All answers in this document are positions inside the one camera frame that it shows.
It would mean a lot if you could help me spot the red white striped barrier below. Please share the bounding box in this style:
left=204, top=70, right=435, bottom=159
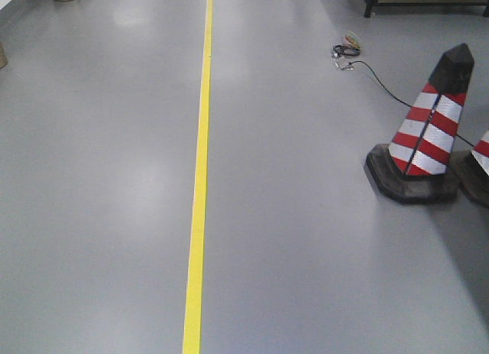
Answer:
left=366, top=43, right=474, bottom=204

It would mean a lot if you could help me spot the coiled coloured wire bundle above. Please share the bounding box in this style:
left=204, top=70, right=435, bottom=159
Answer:
left=330, top=29, right=362, bottom=70

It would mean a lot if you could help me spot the black floor power cable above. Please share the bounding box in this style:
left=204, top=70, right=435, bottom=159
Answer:
left=351, top=60, right=477, bottom=148

